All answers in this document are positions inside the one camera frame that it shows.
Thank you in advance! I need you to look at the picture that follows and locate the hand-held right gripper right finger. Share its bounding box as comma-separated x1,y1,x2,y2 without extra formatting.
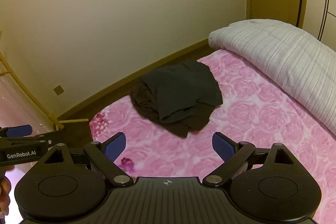
203,132,293,187

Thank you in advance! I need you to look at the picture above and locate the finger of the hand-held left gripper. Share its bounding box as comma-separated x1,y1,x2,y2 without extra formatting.
34,126,67,145
0,125,33,138

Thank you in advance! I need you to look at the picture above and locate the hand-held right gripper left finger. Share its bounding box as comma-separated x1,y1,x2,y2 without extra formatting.
39,132,134,187

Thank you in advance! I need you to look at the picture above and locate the dark grey t-shirt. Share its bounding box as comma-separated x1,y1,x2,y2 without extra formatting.
139,61,224,124

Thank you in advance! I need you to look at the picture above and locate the dark brown garment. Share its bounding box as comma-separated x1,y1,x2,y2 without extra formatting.
130,80,215,139

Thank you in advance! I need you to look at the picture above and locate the pink floral blanket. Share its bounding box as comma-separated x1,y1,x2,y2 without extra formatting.
89,48,336,224

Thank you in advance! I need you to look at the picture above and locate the white striped quilt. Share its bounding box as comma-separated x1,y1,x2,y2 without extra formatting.
208,18,336,136

